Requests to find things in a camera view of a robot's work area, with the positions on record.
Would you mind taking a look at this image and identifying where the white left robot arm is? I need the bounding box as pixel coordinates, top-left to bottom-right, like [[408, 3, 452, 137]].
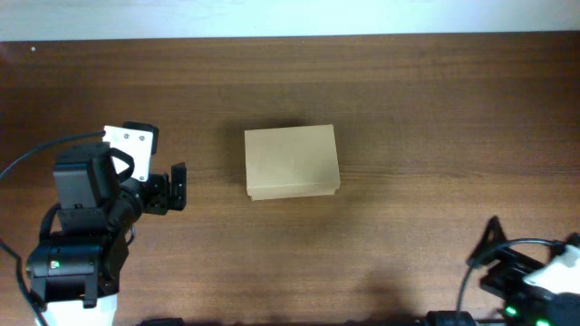
[[25, 143, 187, 325]]

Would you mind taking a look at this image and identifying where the brown cardboard box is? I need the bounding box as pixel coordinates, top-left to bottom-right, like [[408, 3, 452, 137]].
[[245, 124, 341, 201]]

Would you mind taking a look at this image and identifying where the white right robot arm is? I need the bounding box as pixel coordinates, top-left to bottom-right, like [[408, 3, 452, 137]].
[[453, 216, 579, 326]]

